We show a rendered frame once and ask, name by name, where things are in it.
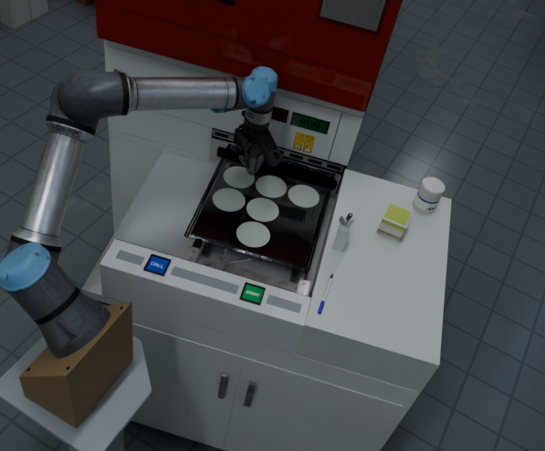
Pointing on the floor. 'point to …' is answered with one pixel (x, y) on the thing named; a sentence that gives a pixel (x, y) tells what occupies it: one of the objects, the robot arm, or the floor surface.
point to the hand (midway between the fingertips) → (253, 173)
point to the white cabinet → (257, 393)
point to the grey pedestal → (126, 397)
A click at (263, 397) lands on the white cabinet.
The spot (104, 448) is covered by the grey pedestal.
